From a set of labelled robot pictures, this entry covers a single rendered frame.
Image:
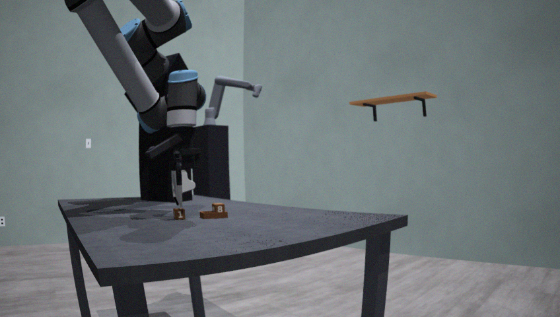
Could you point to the orange number cube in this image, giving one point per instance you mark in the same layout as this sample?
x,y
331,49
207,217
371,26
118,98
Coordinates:
x,y
218,207
179,213

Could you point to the brown wooden tray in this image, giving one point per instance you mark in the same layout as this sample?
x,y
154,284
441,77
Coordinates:
x,y
210,215

